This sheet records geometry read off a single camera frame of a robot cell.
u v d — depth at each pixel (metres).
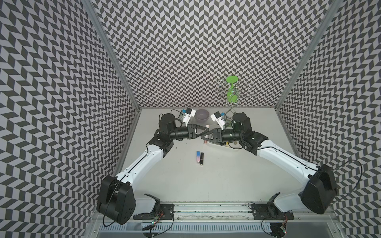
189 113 0.67
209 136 0.66
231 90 0.86
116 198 0.40
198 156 0.91
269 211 0.65
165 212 0.72
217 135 0.62
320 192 0.40
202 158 0.91
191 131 0.63
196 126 0.66
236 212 0.75
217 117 0.66
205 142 0.67
